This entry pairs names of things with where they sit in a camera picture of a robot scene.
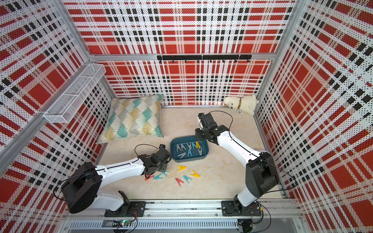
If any patterned teal yellow pillow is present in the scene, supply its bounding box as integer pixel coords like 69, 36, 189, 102
98, 94, 164, 144

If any white plush dog toy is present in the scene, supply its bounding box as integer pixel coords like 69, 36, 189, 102
223, 95, 259, 116

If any teal plastic storage box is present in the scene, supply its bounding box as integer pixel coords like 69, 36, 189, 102
170, 136, 209, 163

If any red clothespin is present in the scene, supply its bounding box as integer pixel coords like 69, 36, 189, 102
175, 178, 184, 187
145, 175, 155, 181

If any white wire mesh shelf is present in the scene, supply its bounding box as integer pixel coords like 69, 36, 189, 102
43, 63, 105, 123

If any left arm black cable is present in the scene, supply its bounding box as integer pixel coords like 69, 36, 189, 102
52, 144, 160, 202

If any red clothespin left lower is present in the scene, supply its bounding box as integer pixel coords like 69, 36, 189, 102
145, 175, 155, 181

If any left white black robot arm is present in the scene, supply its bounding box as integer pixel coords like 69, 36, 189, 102
61, 145, 172, 217

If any black wall hook rail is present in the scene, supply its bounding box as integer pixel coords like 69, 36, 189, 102
157, 54, 253, 62

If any green circuit board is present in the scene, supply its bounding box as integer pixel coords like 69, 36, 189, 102
112, 220, 132, 228

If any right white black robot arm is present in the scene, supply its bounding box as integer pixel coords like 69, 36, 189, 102
195, 113, 280, 215

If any red clothespin center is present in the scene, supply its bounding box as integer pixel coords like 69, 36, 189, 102
175, 178, 184, 187

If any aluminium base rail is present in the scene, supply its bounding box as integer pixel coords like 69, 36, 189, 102
58, 199, 309, 233

